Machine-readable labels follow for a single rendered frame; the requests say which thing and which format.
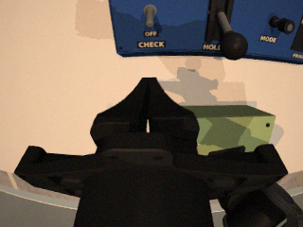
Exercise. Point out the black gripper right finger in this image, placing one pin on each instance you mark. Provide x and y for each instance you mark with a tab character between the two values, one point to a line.
166	116

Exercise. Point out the blue control console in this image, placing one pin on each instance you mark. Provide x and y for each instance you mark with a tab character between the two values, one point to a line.
186	27

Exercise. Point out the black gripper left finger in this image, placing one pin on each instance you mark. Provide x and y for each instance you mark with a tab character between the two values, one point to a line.
128	115

